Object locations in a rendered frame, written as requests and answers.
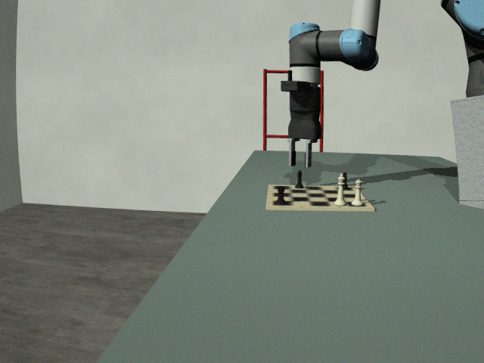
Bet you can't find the black and cream chessboard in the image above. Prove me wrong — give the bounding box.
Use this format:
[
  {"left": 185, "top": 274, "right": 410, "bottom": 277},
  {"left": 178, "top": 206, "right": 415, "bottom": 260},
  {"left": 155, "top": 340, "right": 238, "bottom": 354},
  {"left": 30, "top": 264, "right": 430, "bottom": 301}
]
[{"left": 265, "top": 185, "right": 374, "bottom": 211}]

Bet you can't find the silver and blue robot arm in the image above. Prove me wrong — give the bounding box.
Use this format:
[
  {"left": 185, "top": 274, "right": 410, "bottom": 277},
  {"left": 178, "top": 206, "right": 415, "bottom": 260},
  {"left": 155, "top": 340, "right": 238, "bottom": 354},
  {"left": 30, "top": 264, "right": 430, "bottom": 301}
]
[{"left": 289, "top": 0, "right": 484, "bottom": 98}]

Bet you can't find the white chess king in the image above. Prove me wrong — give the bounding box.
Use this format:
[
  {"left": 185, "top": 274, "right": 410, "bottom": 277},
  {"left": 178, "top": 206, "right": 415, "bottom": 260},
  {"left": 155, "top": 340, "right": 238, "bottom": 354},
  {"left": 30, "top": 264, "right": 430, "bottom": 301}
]
[{"left": 334, "top": 173, "right": 346, "bottom": 206}]

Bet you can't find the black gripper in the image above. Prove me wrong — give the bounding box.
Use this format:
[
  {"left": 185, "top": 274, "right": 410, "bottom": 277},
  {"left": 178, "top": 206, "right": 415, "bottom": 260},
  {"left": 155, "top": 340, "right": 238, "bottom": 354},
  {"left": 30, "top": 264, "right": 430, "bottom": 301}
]
[{"left": 281, "top": 67, "right": 321, "bottom": 168}]

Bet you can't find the white queen chess piece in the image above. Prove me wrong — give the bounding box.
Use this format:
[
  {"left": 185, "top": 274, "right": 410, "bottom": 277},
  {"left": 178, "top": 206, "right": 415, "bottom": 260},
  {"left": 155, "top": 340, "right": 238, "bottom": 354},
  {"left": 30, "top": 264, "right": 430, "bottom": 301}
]
[{"left": 352, "top": 179, "right": 363, "bottom": 206}]

